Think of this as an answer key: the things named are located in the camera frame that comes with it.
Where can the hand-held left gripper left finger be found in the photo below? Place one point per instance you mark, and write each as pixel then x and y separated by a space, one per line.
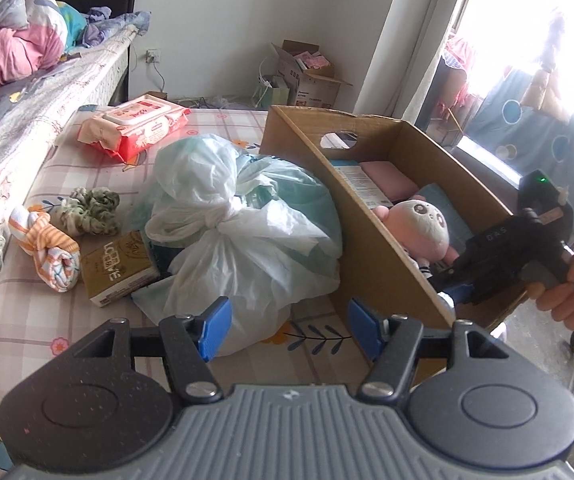
pixel 215 327

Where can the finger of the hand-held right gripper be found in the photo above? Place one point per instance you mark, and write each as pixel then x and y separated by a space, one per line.
pixel 449 277
pixel 463 295

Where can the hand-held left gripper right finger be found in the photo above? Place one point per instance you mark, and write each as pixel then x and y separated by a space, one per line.
pixel 364 329

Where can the pink white plush toy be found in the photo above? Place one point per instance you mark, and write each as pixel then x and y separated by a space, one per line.
pixel 419 225

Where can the blue checked towel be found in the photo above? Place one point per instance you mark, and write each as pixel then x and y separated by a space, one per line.
pixel 449 205

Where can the large brown cardboard box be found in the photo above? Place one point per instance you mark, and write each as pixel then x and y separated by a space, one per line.
pixel 367 240

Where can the person's right hand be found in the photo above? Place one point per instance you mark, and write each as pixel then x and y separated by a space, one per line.
pixel 562 302

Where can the white tied plastic bag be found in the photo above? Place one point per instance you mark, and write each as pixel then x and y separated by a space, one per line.
pixel 237 240

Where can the small brown paper box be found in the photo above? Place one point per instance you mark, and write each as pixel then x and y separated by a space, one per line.
pixel 117 270

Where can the blue cloth with circles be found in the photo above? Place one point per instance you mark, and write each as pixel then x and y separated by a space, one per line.
pixel 532 130

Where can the pink textured cloth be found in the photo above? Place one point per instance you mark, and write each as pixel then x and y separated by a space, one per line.
pixel 389 177

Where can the blue white flat box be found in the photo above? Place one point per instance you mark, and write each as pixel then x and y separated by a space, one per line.
pixel 357 180

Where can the hanging tan garment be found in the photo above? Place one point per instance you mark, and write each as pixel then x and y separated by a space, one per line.
pixel 549 80

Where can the green patterned scrunchie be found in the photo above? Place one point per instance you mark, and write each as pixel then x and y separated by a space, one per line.
pixel 89 210

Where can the orange striped white socks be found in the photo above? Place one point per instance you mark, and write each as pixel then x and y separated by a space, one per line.
pixel 47 250

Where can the hanging pink red garment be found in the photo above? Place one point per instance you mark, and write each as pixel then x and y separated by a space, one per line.
pixel 457 67

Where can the pink wet wipes pack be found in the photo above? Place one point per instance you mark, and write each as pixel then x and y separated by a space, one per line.
pixel 134 127

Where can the white curtain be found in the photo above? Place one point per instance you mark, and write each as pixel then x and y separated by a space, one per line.
pixel 407 40

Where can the small flat cardboard box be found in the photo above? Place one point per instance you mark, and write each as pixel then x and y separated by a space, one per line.
pixel 156 96

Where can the open printed cardboard box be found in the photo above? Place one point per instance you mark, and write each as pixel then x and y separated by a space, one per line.
pixel 312 80

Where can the pale green paper bag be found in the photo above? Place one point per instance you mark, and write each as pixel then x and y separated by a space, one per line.
pixel 274 92

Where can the white woven bed cover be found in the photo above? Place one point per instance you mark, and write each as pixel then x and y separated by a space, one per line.
pixel 22 130

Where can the lavender cloth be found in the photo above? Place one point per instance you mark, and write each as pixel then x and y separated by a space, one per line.
pixel 117 20

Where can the teal printed cloth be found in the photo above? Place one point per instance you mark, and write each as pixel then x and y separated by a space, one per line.
pixel 73 22

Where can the white wall socket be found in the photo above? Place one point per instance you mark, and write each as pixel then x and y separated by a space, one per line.
pixel 153 55

